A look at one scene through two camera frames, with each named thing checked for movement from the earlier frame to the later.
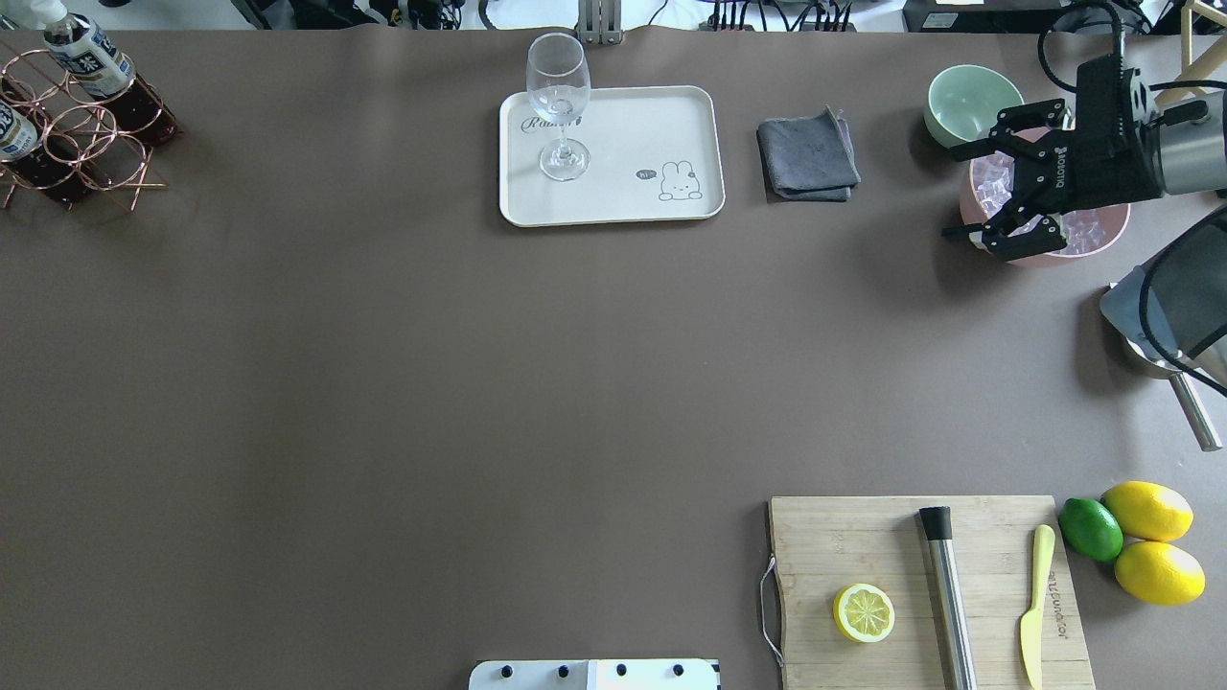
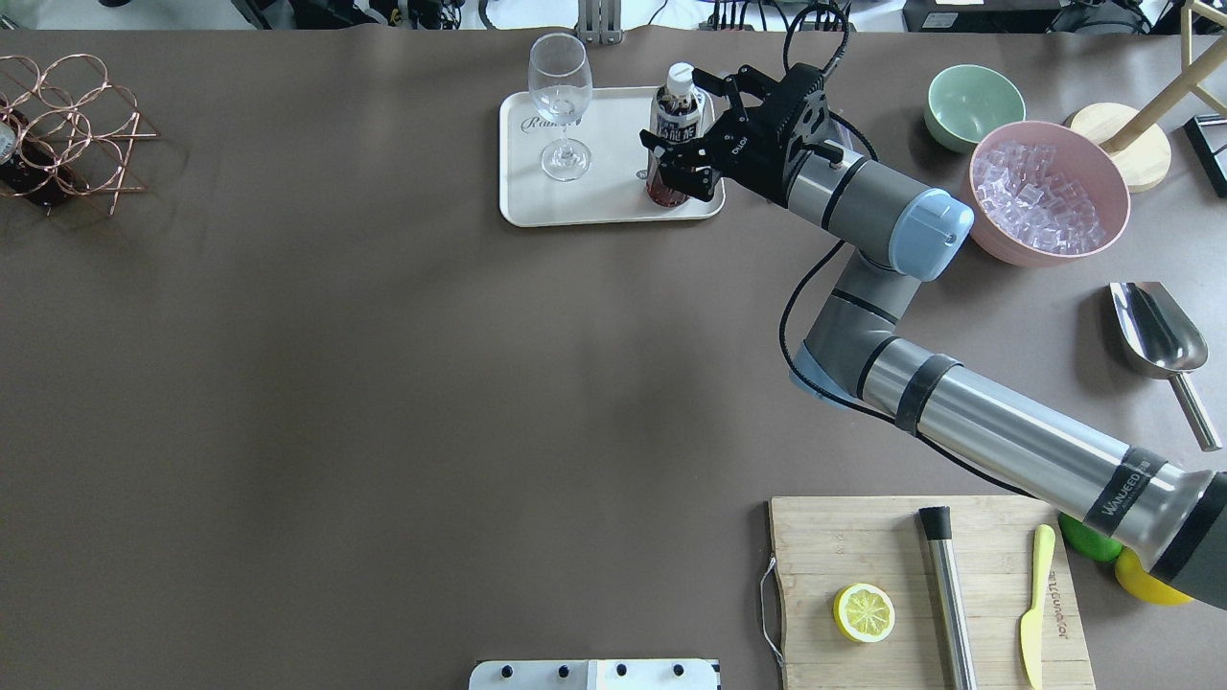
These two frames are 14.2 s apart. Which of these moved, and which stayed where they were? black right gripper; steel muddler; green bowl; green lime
Moved: black right gripper
Stayed: green lime; steel muddler; green bowl
